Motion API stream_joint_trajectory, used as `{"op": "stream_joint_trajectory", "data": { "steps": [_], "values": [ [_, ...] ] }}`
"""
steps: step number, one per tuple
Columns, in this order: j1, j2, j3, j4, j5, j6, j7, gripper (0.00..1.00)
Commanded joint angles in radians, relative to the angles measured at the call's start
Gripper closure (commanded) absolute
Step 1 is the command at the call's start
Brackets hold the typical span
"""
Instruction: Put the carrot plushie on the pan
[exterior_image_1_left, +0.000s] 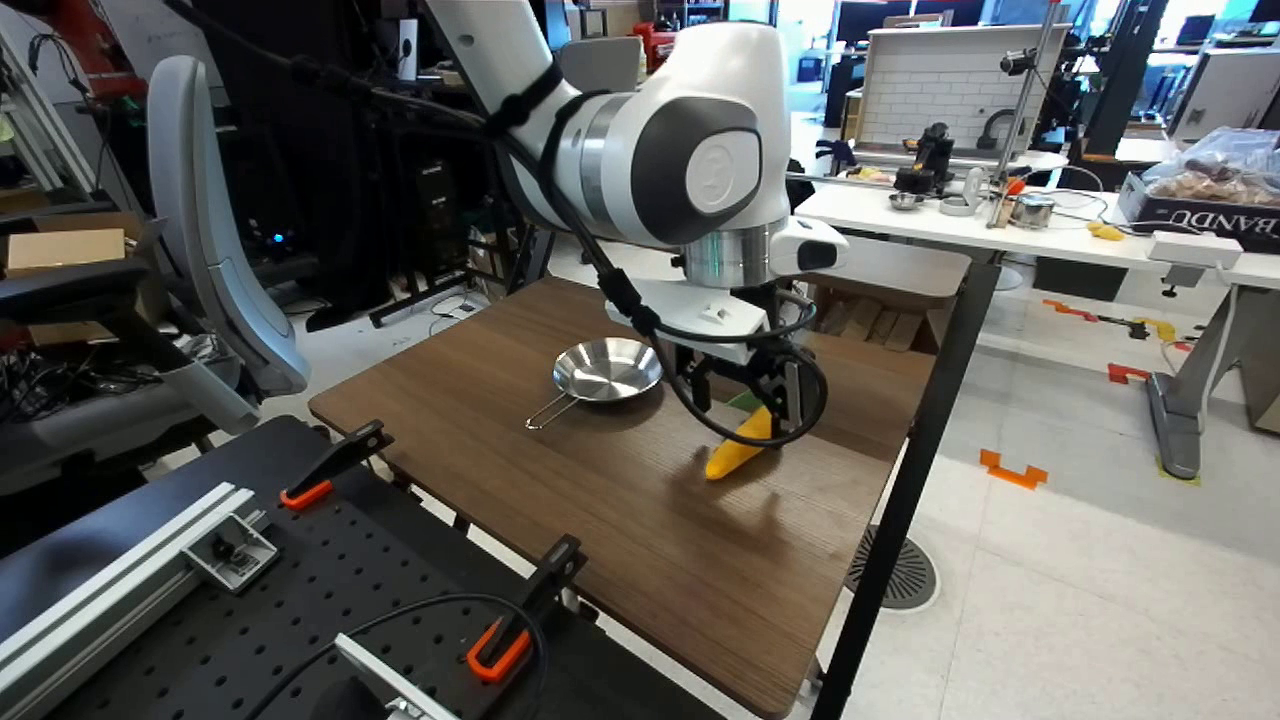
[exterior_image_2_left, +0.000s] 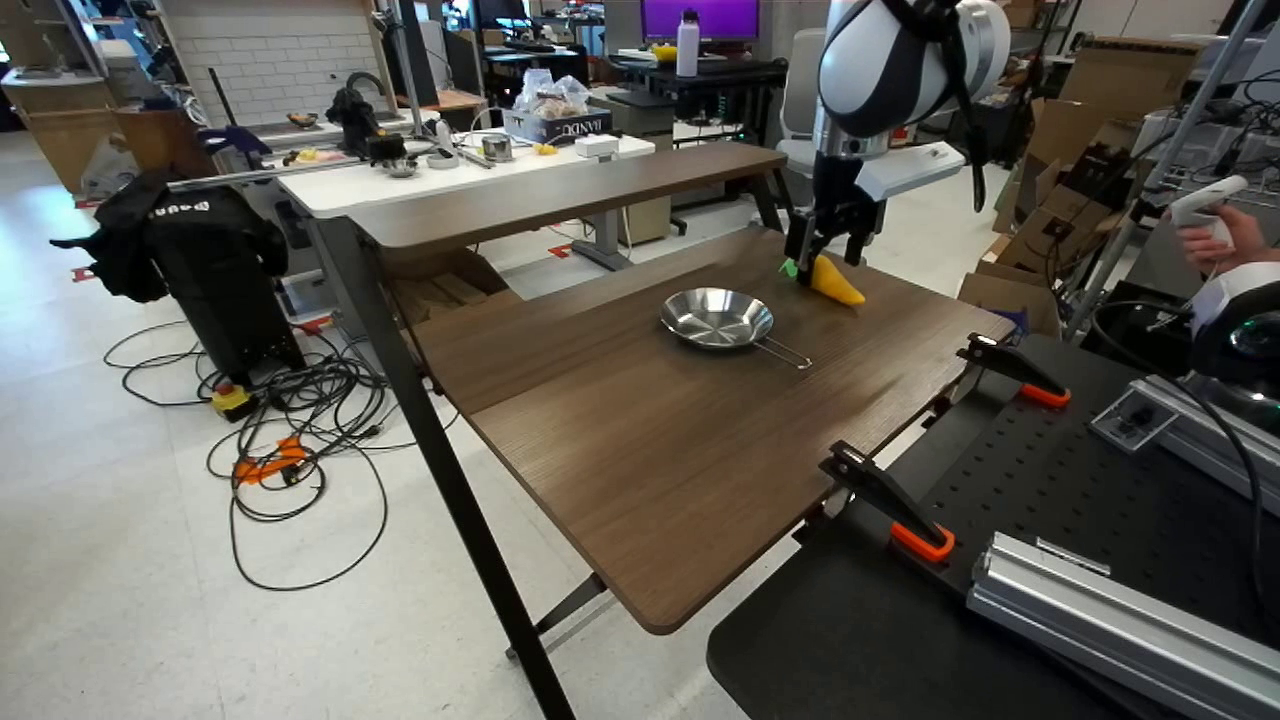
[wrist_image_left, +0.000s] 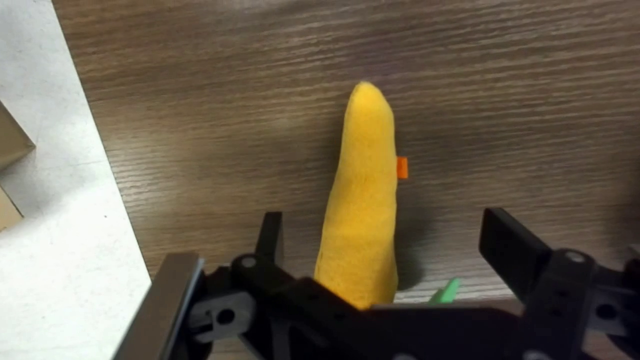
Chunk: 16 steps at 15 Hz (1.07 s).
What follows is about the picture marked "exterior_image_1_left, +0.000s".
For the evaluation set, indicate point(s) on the round metal floor drain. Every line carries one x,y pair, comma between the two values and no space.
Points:
910,574

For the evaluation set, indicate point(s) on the orange carrot plushie green top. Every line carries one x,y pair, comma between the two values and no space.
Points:
739,458

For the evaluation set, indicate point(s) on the brown cardboard box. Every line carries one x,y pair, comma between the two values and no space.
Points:
67,251

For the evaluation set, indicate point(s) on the black perforated breadboard table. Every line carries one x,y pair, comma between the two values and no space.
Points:
294,624

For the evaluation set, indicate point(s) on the white perforated panel board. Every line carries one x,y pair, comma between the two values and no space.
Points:
953,80

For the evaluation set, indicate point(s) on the white desk grey legs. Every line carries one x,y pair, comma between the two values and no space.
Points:
1064,240

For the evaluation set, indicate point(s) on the black desk device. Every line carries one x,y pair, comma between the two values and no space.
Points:
924,160

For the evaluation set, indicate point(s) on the black gripper white mount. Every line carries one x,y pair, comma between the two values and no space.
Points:
721,326

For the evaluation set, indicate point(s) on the aluminium corner bracket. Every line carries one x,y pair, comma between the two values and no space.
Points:
230,548

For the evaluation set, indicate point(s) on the black table frame leg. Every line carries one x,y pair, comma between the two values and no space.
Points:
907,480

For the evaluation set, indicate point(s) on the small silver metal pan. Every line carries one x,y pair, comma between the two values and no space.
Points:
608,370

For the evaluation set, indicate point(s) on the long aluminium extrusion rail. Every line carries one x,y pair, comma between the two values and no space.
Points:
92,587

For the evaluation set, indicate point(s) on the small metal cup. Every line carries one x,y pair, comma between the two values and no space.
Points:
1034,208

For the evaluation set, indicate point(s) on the black printed cardboard box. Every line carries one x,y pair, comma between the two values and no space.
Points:
1203,215

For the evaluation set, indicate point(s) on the clear plastic bag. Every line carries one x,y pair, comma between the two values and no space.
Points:
1221,164

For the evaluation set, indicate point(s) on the short aluminium extrusion rail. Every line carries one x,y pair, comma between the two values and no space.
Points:
382,678

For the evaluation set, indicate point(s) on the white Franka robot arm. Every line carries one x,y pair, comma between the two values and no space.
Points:
666,144

